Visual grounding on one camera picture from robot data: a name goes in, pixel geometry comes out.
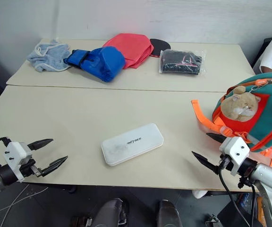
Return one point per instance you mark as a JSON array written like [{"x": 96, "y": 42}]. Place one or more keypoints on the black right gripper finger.
[
  {"x": 217, "y": 137},
  {"x": 208, "y": 163}
]

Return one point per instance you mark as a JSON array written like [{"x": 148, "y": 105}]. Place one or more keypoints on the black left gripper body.
[{"x": 28, "y": 169}]

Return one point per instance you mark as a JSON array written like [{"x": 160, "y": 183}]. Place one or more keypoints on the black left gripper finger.
[
  {"x": 54, "y": 164},
  {"x": 40, "y": 143}
]

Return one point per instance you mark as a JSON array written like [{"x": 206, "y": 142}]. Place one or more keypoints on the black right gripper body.
[{"x": 225, "y": 162}]

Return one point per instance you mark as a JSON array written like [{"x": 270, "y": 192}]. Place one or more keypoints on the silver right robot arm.
[{"x": 267, "y": 176}]

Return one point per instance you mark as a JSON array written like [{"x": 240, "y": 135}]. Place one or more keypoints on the teal and orange backpack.
[{"x": 267, "y": 113}]

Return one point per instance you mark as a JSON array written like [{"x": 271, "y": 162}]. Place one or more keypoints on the white rectangular case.
[{"x": 131, "y": 143}]

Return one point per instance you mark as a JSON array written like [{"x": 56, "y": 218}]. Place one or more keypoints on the small white object under table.
[{"x": 199, "y": 194}]

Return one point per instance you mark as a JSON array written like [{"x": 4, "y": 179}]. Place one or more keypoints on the beige plush hamster toy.
[{"x": 238, "y": 104}]

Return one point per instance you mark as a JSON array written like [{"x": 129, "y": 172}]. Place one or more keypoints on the dark rounded grey shape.
[
  {"x": 169, "y": 214},
  {"x": 112, "y": 212}
]

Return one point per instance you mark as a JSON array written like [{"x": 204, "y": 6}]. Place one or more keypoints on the black garment in plastic bag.
[{"x": 181, "y": 62}]

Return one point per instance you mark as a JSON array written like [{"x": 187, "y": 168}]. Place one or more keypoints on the light blue towel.
[{"x": 48, "y": 56}]

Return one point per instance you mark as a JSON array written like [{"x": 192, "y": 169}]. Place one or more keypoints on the blue boxing glove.
[{"x": 103, "y": 62}]

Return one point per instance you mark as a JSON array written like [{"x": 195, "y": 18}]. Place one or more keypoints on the black table tennis paddle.
[{"x": 160, "y": 46}]

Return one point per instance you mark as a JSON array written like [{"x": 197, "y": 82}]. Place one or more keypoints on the red fabric bag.
[{"x": 131, "y": 48}]

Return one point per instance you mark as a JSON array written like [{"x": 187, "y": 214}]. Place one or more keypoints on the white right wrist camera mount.
[{"x": 236, "y": 149}]

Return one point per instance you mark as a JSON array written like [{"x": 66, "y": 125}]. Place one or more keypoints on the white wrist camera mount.
[
  {"x": 16, "y": 151},
  {"x": 236, "y": 149}
]

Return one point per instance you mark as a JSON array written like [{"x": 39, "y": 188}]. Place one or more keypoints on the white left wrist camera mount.
[{"x": 16, "y": 151}]

